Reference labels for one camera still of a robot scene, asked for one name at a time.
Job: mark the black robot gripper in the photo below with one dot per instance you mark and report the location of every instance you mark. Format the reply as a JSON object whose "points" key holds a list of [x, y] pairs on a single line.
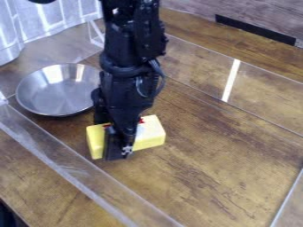
{"points": [[120, 99]]}

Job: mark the yellow butter block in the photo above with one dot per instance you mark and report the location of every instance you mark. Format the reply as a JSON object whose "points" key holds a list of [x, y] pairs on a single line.
{"points": [[149, 136]]}

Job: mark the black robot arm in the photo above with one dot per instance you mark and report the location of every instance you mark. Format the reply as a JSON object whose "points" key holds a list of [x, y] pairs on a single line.
{"points": [[131, 76]]}

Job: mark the silver frying pan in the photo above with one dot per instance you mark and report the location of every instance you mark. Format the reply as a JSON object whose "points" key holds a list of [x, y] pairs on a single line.
{"points": [[57, 90]]}

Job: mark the white sheer curtain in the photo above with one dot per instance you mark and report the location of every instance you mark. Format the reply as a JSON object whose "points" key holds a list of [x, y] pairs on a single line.
{"points": [[27, 21]]}

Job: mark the black strip on table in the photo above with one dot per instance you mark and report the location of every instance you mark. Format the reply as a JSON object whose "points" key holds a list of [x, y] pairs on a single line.
{"points": [[255, 30]]}

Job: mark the clear acrylic front wall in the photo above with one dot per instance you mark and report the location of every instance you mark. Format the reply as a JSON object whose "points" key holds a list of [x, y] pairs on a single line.
{"points": [[111, 195]]}

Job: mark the clear acrylic wall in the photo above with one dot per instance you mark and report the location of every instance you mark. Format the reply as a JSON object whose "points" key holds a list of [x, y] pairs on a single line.
{"points": [[264, 94], [111, 195]]}

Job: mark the clear acrylic corner bracket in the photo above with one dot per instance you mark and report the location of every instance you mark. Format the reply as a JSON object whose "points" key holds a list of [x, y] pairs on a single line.
{"points": [[96, 36]]}

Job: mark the clear acrylic back wall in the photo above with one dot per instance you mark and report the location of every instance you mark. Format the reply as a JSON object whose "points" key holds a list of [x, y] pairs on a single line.
{"points": [[264, 94]]}

